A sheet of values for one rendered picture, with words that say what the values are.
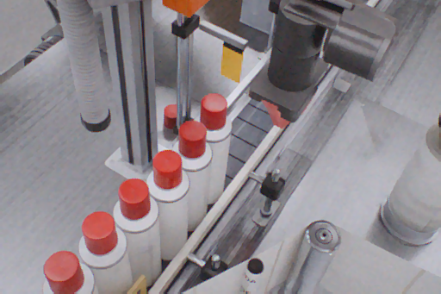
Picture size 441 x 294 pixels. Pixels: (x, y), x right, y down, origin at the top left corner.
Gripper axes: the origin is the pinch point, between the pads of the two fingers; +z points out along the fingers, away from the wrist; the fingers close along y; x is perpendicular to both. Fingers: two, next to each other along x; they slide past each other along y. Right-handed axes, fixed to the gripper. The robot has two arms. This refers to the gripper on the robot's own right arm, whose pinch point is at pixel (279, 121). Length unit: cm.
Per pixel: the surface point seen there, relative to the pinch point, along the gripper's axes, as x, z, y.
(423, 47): -11, 19, 52
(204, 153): 4.4, -3.5, -12.7
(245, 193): 1.4, 13.6, -4.7
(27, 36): 143, 101, 64
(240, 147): 6.4, 13.5, 2.6
